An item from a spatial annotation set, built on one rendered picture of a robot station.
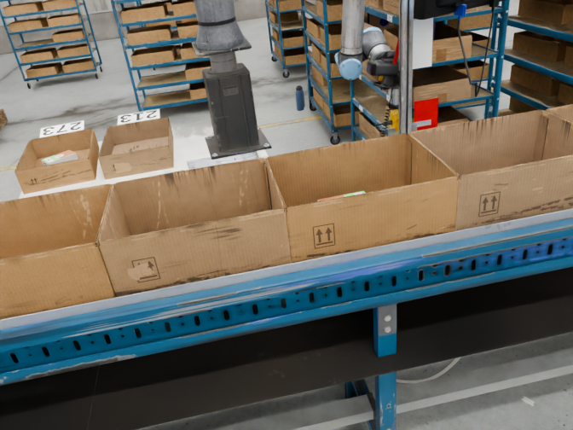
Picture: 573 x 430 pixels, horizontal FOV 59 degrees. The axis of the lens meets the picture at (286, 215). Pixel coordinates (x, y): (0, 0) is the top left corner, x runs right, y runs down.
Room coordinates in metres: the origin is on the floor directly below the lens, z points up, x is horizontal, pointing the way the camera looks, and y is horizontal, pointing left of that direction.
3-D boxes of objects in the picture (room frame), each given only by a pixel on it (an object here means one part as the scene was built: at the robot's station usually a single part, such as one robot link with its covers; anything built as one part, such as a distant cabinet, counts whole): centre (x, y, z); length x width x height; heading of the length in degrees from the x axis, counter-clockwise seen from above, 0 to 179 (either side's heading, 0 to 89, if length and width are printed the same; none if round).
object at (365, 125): (3.05, -0.73, 0.39); 0.40 x 0.30 x 0.10; 8
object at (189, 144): (2.14, 0.59, 0.74); 1.00 x 0.58 x 0.03; 101
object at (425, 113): (1.91, -0.57, 0.85); 0.16 x 0.01 x 0.13; 97
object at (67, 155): (2.13, 0.97, 0.77); 0.13 x 0.07 x 0.04; 132
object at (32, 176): (2.07, 0.93, 0.80); 0.38 x 0.28 x 0.10; 12
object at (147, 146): (2.11, 0.60, 0.80); 0.38 x 0.28 x 0.10; 8
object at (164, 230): (1.06, 0.21, 0.96); 0.39 x 0.29 x 0.17; 97
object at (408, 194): (1.10, -0.17, 0.96); 0.39 x 0.29 x 0.17; 97
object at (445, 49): (2.57, -0.79, 0.99); 0.40 x 0.30 x 0.10; 4
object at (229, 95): (2.13, 0.18, 0.91); 0.26 x 0.26 x 0.33; 11
